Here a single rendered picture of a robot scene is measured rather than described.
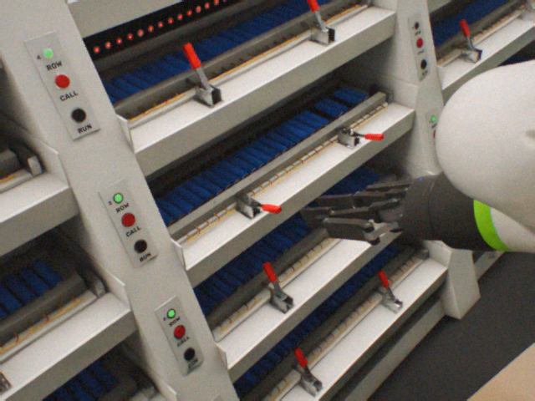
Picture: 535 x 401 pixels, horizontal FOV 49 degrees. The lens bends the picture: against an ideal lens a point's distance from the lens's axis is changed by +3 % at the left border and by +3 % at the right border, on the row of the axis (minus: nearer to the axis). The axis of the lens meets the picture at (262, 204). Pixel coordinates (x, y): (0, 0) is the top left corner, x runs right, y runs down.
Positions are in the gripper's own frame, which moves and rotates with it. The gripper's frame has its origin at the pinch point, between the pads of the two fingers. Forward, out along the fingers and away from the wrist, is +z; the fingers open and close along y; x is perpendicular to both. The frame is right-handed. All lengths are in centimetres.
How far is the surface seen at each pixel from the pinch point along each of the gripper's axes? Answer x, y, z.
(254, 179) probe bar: 4.7, 3.9, 20.1
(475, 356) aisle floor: -55, 34, 18
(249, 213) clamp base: 1.1, -1.8, 17.1
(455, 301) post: -48, 44, 26
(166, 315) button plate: -4.4, -22.2, 16.6
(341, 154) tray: 0.1, 21.9, 17.6
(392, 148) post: -8, 44, 26
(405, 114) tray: -0.4, 41.1, 17.1
